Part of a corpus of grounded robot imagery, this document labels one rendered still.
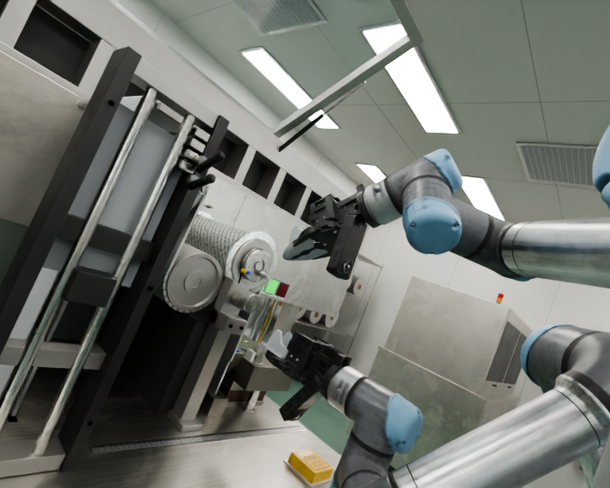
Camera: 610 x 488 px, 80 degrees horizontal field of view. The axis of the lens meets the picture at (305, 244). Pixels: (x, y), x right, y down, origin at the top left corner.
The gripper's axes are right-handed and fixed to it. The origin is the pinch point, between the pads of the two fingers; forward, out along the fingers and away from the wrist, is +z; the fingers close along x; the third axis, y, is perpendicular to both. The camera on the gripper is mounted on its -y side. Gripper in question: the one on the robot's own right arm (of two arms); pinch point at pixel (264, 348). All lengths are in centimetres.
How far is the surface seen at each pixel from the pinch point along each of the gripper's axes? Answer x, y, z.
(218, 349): 9.5, -2.7, 3.3
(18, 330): 41.4, -6.9, 12.2
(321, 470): -9.1, -16.6, -18.6
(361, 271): -444, 57, 262
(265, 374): -8.6, -7.7, 4.0
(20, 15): 55, 43, 41
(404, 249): -444, 111, 207
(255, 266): 7.0, 15.7, 5.5
